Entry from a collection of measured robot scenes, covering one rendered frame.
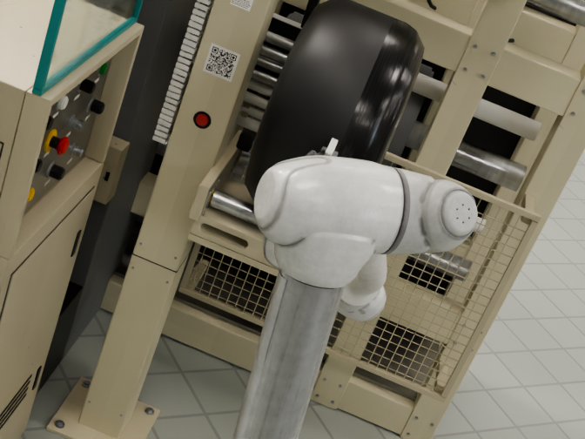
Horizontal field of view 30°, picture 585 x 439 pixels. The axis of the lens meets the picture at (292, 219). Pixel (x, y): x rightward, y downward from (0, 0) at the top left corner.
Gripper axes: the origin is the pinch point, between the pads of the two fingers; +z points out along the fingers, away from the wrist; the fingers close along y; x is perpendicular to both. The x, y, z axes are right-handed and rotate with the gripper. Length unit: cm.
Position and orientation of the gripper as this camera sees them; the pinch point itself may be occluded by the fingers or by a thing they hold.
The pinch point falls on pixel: (329, 151)
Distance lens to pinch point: 243.3
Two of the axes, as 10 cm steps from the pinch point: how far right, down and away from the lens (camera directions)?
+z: 2.5, -5.3, 8.1
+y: -9.2, -3.9, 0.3
